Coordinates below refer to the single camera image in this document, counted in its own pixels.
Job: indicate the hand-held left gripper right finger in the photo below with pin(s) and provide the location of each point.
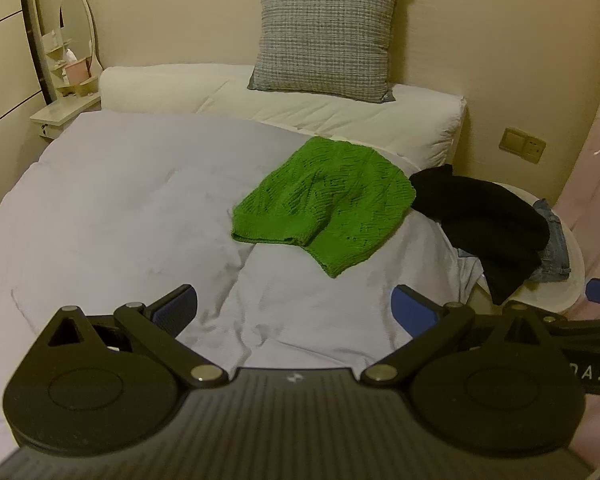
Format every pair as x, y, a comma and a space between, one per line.
412, 310

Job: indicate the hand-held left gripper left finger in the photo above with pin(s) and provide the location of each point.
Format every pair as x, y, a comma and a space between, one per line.
172, 305

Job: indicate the green knitted vest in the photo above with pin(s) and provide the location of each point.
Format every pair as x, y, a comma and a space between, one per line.
325, 200

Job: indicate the white round stool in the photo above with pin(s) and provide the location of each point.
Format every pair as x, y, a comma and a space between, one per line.
565, 295

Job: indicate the blue jeans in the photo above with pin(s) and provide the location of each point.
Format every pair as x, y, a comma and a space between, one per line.
555, 250

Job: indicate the pink curtain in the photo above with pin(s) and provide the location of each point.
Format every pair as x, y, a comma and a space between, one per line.
595, 185

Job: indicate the black garment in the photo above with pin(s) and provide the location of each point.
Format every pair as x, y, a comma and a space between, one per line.
485, 220

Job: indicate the lavender bed cover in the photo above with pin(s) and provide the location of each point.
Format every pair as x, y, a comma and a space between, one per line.
105, 210

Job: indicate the white bed bolster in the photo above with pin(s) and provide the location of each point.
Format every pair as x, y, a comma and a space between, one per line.
180, 90

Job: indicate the cream tiered organizer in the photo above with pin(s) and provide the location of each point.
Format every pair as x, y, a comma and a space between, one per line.
82, 87

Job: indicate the pink cup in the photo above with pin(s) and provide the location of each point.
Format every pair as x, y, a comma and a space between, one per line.
77, 70

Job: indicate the grey checked pillow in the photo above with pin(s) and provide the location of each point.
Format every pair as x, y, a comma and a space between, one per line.
325, 35

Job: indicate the cream wardrobe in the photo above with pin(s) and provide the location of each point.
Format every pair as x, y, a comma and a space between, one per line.
0, 60

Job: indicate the gold wall socket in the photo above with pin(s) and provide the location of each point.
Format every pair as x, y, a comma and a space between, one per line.
522, 145

